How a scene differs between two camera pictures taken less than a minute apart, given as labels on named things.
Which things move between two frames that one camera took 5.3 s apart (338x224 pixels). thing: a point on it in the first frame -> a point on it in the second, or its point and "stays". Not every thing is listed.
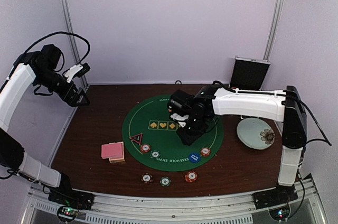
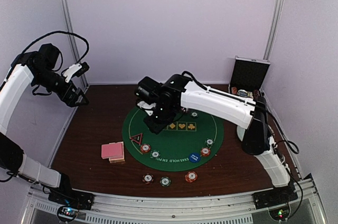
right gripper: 189,140 -> 156,128
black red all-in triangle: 137,138 stays
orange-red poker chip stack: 191,177 stays
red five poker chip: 205,151 stays
